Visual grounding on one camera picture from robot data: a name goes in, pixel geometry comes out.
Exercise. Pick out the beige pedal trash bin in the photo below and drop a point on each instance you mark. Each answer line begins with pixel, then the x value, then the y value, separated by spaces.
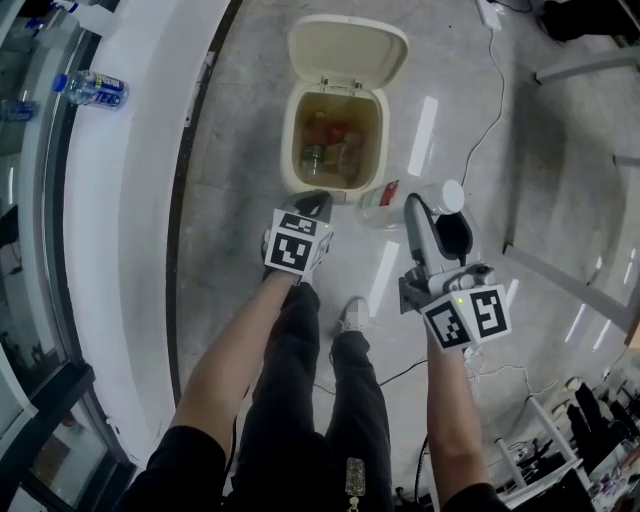
pixel 350 45

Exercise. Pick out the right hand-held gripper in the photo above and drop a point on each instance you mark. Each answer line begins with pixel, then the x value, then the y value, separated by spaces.
pixel 465 315

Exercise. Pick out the person's right forearm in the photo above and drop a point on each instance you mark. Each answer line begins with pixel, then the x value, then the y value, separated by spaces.
pixel 455 425

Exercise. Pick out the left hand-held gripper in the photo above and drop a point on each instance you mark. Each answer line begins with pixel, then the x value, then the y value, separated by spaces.
pixel 292 250

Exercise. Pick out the clear plastic bottle white cap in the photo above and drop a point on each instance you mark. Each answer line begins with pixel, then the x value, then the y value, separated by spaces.
pixel 380 210

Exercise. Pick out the person's white sneaker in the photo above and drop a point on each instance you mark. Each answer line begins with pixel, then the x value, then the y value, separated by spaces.
pixel 354 315

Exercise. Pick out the white power strip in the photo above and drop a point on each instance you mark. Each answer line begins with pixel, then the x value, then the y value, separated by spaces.
pixel 489 14

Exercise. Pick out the person's left forearm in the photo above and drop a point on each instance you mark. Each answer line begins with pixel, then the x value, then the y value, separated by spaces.
pixel 230 360

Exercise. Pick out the person's black trousers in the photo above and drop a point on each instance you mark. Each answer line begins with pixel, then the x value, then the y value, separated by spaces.
pixel 290 425

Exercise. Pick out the white metal frame rack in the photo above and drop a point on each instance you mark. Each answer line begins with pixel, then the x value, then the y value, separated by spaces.
pixel 555 430

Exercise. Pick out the pile of mixed trash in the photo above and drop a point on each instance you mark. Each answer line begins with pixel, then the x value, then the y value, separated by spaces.
pixel 330 150

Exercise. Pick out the black window frame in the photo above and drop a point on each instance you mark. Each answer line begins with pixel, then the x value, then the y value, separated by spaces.
pixel 50 400

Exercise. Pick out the blue label water bottle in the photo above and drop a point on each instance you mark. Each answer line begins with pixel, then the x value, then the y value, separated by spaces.
pixel 100 92

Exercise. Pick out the person's black shirt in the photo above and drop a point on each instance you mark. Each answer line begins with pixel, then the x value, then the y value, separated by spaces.
pixel 175 475

